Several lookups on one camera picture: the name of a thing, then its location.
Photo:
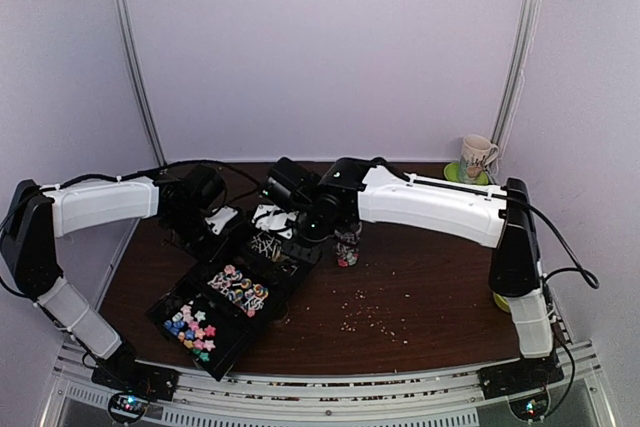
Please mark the clear plastic jar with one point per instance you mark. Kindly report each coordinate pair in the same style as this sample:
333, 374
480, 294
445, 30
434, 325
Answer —
349, 233

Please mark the black three-compartment candy bin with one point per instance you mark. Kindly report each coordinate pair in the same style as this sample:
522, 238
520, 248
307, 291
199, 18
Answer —
235, 331

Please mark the star candies pile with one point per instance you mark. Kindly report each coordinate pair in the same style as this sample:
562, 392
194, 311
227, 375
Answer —
193, 329

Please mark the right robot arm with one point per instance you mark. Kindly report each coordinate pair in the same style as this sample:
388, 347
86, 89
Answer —
307, 208

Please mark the cream patterned mug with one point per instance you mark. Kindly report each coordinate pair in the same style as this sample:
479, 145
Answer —
477, 150

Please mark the green bowl with red lid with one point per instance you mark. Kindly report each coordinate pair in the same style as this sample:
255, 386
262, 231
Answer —
501, 302

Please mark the green saucer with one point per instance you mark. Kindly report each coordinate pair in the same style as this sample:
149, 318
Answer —
473, 175

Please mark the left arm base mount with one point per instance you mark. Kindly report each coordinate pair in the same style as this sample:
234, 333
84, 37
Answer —
136, 384

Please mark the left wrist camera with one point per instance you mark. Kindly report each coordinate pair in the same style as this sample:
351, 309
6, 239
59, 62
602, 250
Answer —
217, 222

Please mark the aluminium frame post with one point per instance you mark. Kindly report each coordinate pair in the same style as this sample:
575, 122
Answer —
137, 80
524, 38

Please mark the clear jar lid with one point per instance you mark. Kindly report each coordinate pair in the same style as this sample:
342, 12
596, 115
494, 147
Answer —
282, 314

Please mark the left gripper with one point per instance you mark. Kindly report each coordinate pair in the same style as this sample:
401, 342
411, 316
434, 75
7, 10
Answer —
212, 252

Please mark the right aluminium frame post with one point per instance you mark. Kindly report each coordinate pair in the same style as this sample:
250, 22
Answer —
524, 38

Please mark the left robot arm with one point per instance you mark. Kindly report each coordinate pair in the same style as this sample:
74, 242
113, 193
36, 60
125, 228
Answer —
42, 219

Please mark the swirl lollipops pile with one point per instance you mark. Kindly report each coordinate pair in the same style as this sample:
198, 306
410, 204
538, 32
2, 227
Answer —
249, 296

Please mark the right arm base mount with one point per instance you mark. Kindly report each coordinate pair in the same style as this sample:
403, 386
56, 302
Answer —
525, 385

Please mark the front aluminium rail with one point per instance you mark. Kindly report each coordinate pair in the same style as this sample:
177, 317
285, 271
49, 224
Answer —
441, 397

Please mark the small round lollipops pile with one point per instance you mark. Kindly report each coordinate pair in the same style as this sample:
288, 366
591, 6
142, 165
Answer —
268, 246

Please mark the left aluminium frame post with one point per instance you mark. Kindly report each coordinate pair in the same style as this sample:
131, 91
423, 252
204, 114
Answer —
137, 80

